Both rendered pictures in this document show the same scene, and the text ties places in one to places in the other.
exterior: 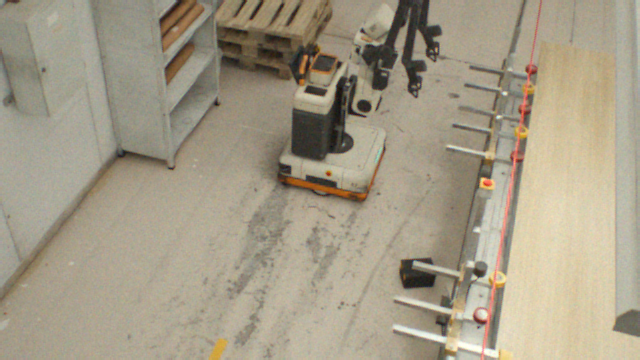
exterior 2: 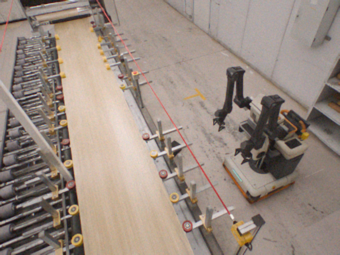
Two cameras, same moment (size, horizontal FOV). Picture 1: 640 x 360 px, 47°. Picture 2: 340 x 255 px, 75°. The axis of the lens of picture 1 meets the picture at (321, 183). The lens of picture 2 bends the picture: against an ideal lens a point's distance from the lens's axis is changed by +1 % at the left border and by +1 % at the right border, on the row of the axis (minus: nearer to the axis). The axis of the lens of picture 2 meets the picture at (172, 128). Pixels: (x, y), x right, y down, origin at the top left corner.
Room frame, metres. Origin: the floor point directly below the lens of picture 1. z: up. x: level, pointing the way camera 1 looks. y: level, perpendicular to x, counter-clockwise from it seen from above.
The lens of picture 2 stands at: (4.83, -1.76, 2.62)
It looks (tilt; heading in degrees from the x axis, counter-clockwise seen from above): 47 degrees down; 146
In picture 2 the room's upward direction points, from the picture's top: 5 degrees counter-clockwise
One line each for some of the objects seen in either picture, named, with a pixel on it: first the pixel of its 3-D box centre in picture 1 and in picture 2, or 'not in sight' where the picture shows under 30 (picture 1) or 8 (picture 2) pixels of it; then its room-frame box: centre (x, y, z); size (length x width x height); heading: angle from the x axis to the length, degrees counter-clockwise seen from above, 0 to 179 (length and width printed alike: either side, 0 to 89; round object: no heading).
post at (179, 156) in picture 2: (502, 99); (180, 170); (3.94, -1.12, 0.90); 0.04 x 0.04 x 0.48; 76
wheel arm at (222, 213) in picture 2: (500, 72); (210, 219); (4.40, -1.19, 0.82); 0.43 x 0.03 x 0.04; 76
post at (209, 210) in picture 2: (510, 58); (207, 221); (4.43, -1.24, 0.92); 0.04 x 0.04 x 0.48; 76
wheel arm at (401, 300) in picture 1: (438, 310); (134, 75); (2.23, -0.60, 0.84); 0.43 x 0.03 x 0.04; 76
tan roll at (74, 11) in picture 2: not in sight; (68, 13); (-0.41, -0.58, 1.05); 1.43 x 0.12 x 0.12; 76
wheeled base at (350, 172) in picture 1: (333, 154); (258, 169); (4.17, -0.07, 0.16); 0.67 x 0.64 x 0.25; 76
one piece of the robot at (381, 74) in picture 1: (383, 66); (252, 133); (4.10, -0.35, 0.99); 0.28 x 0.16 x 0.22; 166
